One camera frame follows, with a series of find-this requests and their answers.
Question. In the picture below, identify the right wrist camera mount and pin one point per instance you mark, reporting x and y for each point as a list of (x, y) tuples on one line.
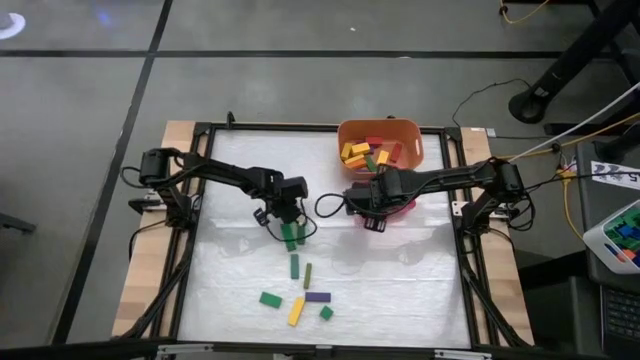
[(375, 226)]

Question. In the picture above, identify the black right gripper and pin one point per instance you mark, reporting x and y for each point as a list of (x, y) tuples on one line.
[(375, 195)]

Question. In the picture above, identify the orange plastic basket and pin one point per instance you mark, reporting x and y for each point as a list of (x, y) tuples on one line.
[(405, 130)]

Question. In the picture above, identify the black desk leg with foot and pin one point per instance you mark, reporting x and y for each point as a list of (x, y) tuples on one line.
[(575, 55)]

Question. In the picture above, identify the olive green long block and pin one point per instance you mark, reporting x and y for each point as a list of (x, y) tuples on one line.
[(371, 164)]

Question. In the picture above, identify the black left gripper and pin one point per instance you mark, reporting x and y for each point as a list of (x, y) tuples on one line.
[(290, 192)]

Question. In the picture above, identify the black keyboard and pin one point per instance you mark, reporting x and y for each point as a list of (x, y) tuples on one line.
[(622, 315)]

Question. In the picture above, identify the yellow long block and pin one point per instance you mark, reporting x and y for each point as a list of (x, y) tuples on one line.
[(383, 157), (296, 311), (346, 151), (361, 149)]

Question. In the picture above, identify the white round disc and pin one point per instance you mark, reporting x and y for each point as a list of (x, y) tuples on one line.
[(20, 27)]

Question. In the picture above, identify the green cube block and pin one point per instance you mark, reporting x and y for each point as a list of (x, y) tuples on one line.
[(326, 313)]

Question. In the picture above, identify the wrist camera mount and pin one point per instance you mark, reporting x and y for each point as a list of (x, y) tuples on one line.
[(375, 226), (256, 215)]

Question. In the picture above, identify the white bin of blocks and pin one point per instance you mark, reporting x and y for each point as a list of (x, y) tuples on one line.
[(597, 240)]

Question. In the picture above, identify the silver frame bracket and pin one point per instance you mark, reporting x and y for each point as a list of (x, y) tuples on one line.
[(177, 349), (462, 355)]

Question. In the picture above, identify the black flat floor object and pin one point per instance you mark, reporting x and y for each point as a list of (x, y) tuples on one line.
[(15, 222)]

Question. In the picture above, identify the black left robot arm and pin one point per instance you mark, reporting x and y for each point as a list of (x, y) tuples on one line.
[(220, 172)]

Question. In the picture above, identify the orange-yellow long block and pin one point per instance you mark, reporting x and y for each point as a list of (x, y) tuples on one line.
[(356, 162)]

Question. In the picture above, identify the purple long block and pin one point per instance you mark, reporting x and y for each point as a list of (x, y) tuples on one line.
[(318, 297)]

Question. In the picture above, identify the black desk foot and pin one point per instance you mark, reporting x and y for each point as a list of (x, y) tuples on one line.
[(615, 145)]

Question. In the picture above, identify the silver metal mounting plate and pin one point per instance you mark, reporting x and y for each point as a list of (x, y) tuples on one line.
[(459, 209)]

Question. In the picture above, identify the olive thin long block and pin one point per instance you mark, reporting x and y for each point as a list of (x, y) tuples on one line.
[(307, 276)]

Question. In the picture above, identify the black aluminium table frame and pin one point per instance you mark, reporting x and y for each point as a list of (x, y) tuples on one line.
[(280, 127)]

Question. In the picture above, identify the small white tag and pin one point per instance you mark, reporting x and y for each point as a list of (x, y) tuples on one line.
[(490, 132)]

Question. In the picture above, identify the wooden table side board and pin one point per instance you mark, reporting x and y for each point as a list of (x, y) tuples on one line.
[(502, 290), (145, 270)]

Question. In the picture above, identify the pink plastic bin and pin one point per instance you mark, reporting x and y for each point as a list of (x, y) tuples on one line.
[(407, 207)]

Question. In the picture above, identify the dark grey desk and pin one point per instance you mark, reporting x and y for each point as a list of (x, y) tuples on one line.
[(587, 175)]

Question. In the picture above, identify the printed paper sheet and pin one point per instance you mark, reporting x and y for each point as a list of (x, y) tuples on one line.
[(615, 175)]

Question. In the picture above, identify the red long block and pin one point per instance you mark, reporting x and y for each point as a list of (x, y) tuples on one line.
[(374, 141), (396, 152)]

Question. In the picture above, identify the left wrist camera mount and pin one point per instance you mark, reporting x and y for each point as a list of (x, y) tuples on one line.
[(256, 215)]

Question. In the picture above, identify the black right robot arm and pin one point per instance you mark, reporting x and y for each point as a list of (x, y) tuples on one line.
[(450, 175)]

